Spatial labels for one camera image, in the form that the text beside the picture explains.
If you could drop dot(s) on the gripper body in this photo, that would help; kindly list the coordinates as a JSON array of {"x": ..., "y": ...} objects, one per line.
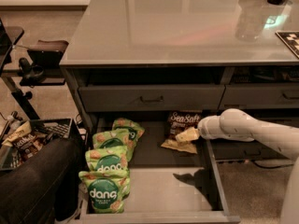
[{"x": 205, "y": 129}]

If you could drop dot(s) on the brown sea salt chip bag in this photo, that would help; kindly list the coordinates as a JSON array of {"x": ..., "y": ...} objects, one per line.
[{"x": 178, "y": 122}]

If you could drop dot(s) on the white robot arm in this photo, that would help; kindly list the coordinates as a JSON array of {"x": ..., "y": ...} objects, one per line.
[{"x": 237, "y": 125}]

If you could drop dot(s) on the grey bottom right drawer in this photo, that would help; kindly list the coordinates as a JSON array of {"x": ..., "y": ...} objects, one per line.
[{"x": 234, "y": 150}]

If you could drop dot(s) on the grey top left drawer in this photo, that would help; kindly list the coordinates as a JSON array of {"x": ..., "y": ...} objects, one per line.
[{"x": 150, "y": 97}]

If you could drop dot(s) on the rear green dang chip bag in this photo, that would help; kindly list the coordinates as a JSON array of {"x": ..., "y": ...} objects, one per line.
[{"x": 135, "y": 129}]

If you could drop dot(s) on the green dang chip bag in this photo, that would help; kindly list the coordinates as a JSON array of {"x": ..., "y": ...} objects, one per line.
[
  {"x": 107, "y": 159},
  {"x": 106, "y": 190},
  {"x": 115, "y": 138},
  {"x": 135, "y": 129}
]

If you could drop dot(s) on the open grey middle drawer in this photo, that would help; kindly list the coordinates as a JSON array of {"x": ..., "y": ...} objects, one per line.
[{"x": 167, "y": 186}]

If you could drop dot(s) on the grey cabinet with glossy counter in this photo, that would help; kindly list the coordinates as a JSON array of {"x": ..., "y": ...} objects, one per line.
[{"x": 180, "y": 42}]

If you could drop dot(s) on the grey top right drawer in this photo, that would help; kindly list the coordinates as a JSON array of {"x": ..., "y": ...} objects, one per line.
[{"x": 261, "y": 96}]

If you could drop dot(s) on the front green dang chip bag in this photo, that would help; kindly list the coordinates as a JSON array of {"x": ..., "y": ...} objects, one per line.
[{"x": 106, "y": 190}]

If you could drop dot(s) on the brown snack bag in crate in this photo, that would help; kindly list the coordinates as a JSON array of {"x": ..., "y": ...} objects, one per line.
[{"x": 27, "y": 141}]

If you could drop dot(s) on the black white fiducial marker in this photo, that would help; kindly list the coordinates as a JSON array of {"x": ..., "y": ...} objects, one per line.
[{"x": 291, "y": 40}]

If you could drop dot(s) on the black plastic crate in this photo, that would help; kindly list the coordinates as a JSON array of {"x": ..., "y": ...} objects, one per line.
[{"x": 52, "y": 128}]

